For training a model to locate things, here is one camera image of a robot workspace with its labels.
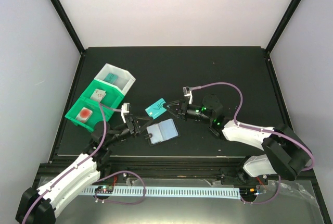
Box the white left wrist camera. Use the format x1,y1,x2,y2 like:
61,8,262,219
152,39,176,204
121,103,130,123

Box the green bin near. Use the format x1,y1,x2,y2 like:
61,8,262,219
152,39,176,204
65,97,103,133

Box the controller board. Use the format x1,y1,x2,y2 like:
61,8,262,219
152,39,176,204
95,185,114,195
239,187,263,197

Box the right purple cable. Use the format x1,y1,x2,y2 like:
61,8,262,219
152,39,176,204
191,81,316,205

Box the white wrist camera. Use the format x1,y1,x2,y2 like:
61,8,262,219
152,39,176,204
121,103,130,123
183,86,193,104

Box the black left frame post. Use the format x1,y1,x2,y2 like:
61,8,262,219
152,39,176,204
50,0,85,55

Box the green bin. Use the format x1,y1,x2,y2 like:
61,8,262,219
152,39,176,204
65,97,103,133
80,80,124,109

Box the purple cable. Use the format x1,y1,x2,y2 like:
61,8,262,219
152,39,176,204
22,103,146,224
191,81,316,205

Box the right controller board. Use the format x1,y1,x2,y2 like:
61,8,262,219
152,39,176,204
239,187,263,197

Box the white slotted cable duct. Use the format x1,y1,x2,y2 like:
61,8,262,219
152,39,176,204
80,185,240,200

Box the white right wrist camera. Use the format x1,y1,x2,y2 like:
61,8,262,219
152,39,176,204
183,86,193,104

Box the green bin middle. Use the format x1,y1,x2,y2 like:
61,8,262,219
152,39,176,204
80,80,124,109

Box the white card in green bin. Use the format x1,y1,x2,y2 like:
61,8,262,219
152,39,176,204
90,89,107,103

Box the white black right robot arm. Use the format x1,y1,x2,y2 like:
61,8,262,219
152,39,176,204
163,94,312,184

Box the black right frame post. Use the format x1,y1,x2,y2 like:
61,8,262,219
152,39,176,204
265,0,302,54

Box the left controller board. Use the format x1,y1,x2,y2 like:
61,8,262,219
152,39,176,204
95,185,114,195

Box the teal card in white bin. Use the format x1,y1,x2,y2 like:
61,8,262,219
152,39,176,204
104,72,118,84

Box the red circle card in bin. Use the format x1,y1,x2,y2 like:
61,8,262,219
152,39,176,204
75,107,93,123

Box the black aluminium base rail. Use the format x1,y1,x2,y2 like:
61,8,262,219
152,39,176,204
97,156,246,180

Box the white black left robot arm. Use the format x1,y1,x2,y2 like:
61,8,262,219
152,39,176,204
15,114,153,223

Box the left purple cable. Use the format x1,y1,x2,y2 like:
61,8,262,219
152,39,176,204
22,103,146,224

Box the black frame post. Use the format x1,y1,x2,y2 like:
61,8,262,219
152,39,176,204
265,0,302,54
50,0,85,55

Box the teal card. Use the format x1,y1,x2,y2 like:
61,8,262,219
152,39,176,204
145,98,167,119
104,72,118,84

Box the white bin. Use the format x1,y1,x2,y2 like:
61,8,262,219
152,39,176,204
94,64,136,96

